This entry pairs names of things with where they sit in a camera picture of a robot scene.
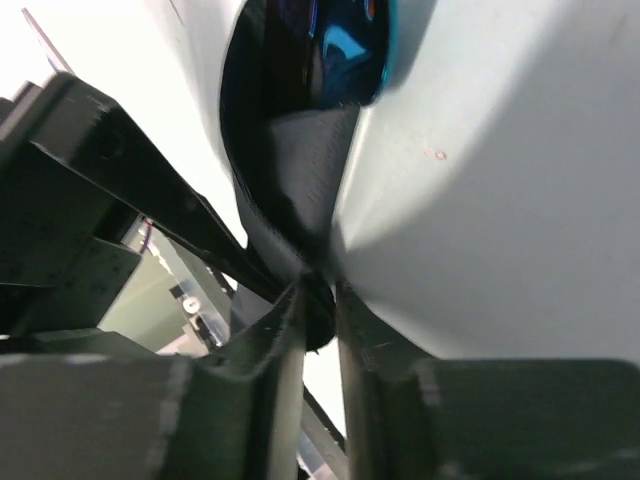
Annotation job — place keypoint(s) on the blue metal fork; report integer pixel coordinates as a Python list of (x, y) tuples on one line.
[(326, 54)]

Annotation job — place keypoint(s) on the black paper napkin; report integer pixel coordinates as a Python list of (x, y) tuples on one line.
[(286, 167)]

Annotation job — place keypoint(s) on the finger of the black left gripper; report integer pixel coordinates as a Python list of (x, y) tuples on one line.
[(76, 173)]

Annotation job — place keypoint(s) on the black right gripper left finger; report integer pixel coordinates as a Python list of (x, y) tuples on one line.
[(96, 406)]

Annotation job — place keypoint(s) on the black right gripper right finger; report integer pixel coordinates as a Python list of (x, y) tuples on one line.
[(410, 415)]

